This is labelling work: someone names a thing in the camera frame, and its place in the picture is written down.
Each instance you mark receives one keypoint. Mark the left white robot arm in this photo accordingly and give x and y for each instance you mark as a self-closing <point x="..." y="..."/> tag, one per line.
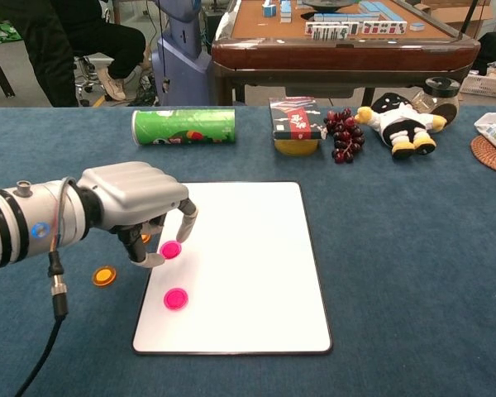
<point x="20" y="223"/>

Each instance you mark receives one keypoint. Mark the orange disc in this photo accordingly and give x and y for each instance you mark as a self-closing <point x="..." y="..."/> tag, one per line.
<point x="146" y="238"/>
<point x="104" y="276"/>

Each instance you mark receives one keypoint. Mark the black tripod stand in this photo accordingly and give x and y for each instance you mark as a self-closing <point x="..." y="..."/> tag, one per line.
<point x="465" y="20"/>

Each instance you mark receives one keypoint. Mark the brown mahjong table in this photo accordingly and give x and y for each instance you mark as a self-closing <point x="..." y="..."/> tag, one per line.
<point x="343" y="58"/>

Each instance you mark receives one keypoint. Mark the white rectangular board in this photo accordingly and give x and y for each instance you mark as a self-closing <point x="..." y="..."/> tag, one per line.
<point x="252" y="289"/>

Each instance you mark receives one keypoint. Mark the blue backed mahjong tile row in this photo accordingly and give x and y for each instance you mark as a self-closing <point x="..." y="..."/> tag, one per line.
<point x="347" y="17"/>
<point x="378" y="8"/>

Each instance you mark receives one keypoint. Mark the mahjong tile row red print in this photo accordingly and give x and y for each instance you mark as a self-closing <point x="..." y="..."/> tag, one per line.
<point x="384" y="27"/>

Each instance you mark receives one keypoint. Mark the chrome wheeled stool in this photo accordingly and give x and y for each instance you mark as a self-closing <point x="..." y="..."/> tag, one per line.
<point x="87" y="74"/>

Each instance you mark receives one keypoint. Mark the dark furniture leg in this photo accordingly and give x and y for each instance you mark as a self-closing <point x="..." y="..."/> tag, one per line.
<point x="0" y="70"/>

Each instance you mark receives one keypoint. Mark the blue felt table cloth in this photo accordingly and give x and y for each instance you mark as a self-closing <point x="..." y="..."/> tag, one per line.
<point x="397" y="269"/>

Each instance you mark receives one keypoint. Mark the glass jar black lid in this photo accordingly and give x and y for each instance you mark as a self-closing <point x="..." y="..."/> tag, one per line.
<point x="438" y="97"/>

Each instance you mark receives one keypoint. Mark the standing person black trousers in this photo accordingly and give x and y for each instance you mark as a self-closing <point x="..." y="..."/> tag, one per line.
<point x="45" y="54"/>

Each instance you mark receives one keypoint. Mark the black white plush doll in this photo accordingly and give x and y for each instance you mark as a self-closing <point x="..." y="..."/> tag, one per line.
<point x="401" y="124"/>

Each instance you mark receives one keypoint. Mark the single blue white mahjong tile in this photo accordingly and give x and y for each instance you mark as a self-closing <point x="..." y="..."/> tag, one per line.
<point x="416" y="27"/>

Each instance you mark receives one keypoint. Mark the dark red grape bunch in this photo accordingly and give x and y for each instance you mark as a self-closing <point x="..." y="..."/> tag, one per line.
<point x="345" y="134"/>

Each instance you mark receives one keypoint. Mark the seated person black trousers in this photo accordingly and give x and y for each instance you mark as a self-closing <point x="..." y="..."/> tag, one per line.
<point x="115" y="45"/>

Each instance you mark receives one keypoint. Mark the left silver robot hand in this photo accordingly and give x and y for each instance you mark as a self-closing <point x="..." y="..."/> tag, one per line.
<point x="132" y="190"/>

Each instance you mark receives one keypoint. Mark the dark printed card box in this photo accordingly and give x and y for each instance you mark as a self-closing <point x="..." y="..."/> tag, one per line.
<point x="296" y="118"/>

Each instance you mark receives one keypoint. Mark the blue machine stand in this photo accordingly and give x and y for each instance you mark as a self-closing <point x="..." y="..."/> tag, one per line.
<point x="182" y="54"/>

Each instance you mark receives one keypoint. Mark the pink disc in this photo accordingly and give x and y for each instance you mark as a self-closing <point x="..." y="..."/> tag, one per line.
<point x="170" y="250"/>
<point x="176" y="298"/>

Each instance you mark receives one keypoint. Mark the brown woven coaster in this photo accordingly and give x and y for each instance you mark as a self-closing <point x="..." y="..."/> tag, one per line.
<point x="485" y="159"/>

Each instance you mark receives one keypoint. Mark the black round dish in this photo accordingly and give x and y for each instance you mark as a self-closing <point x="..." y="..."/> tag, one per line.
<point x="328" y="4"/>

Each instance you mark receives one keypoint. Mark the white plastic crate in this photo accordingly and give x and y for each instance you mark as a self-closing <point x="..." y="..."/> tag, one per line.
<point x="485" y="84"/>

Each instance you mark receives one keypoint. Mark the green chips can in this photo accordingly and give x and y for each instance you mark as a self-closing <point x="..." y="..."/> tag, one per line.
<point x="184" y="127"/>

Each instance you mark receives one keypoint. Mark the yellow round container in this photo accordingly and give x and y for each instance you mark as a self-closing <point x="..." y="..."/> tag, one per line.
<point x="296" y="147"/>

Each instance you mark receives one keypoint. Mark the mahjong tile row dark print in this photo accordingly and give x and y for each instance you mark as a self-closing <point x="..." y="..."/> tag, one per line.
<point x="326" y="31"/>

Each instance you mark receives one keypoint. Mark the blue white mahjong tile stack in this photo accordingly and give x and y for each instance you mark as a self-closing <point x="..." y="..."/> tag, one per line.
<point x="286" y="10"/>
<point x="268" y="9"/>

